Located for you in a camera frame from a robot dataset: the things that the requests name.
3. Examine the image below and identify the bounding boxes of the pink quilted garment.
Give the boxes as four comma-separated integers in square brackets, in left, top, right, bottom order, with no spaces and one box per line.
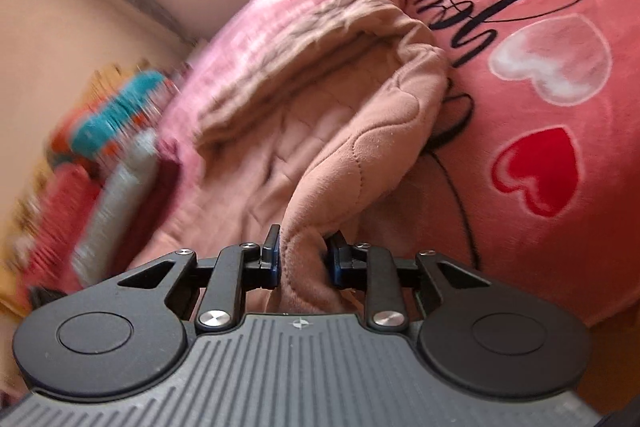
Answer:
[137,0,448,313]

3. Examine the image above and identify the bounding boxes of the light grey puffer jacket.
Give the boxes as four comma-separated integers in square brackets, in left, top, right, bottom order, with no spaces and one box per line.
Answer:
[70,129,160,287]

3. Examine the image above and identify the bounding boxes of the pink heart-print bed blanket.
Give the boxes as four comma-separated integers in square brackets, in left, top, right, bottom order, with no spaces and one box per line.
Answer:
[160,0,639,325]

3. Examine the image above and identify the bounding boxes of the folded pink blanket stack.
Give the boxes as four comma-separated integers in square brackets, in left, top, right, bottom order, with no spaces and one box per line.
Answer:
[20,162,101,301]

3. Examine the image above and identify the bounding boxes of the teal cartoon-print quilt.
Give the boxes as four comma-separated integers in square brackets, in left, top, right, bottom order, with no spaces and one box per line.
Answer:
[46,69,180,174]

